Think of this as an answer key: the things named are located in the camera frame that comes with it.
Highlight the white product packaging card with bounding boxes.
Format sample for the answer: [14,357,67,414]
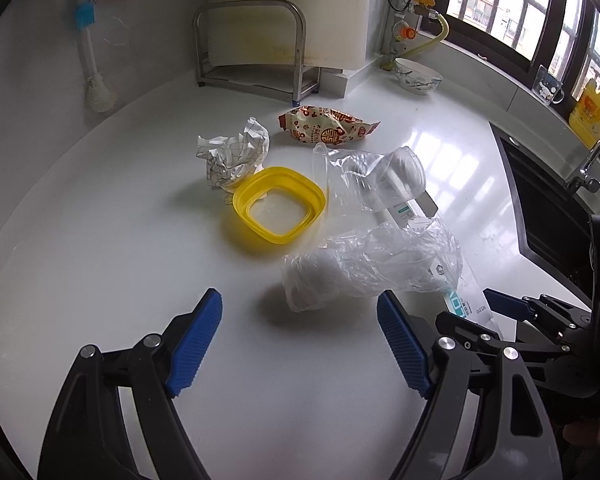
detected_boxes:
[442,290,502,338]

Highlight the clear plastic bag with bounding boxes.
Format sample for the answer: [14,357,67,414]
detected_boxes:
[282,217,463,312]

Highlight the yellow square lid ring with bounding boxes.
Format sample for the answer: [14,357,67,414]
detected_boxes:
[232,166,328,246]

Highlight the grid paper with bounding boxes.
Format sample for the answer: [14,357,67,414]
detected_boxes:
[196,117,270,193]

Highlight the red patterned snack bag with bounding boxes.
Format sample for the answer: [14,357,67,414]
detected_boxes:
[278,105,380,146]

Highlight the left hand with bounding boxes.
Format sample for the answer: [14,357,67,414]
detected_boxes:
[562,419,600,448]

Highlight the black sink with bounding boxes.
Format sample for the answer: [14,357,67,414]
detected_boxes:
[491,125,600,306]

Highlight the chrome tall faucet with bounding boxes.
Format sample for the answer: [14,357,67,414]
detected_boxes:
[564,135,600,196]

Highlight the yellow oil bottle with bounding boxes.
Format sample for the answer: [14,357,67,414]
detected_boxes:
[568,79,600,148]

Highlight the glass mug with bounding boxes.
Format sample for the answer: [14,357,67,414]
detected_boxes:
[531,65,565,106]

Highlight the white patterned bowl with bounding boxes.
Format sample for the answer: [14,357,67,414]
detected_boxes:
[394,58,443,96]

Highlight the blue white bottle brush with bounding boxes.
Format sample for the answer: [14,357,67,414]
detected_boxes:
[73,0,117,114]

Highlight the steel cutting board rack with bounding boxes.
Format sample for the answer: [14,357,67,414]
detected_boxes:
[192,0,322,106]

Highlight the gas valve with orange knob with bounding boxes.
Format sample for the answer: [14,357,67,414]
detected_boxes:
[387,0,436,47]

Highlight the white cutting board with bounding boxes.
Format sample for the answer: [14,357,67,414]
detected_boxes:
[201,0,372,68]

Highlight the yellow gas hose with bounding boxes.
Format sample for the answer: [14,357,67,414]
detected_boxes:
[379,12,451,68]

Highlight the window frame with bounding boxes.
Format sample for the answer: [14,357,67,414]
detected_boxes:
[434,0,600,115]

